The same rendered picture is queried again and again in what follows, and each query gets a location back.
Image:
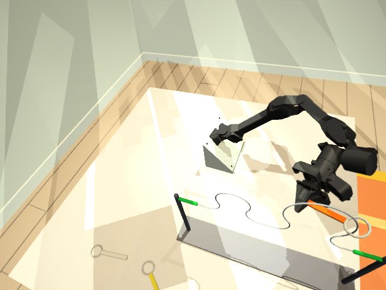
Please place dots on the orange bar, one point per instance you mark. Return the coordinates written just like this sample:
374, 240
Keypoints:
342, 219

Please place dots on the yellow handle with grey ring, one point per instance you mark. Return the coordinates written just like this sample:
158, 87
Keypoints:
150, 275

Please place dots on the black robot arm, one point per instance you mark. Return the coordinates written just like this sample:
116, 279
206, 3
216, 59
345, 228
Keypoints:
361, 160

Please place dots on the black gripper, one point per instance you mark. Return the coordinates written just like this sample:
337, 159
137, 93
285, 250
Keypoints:
311, 187

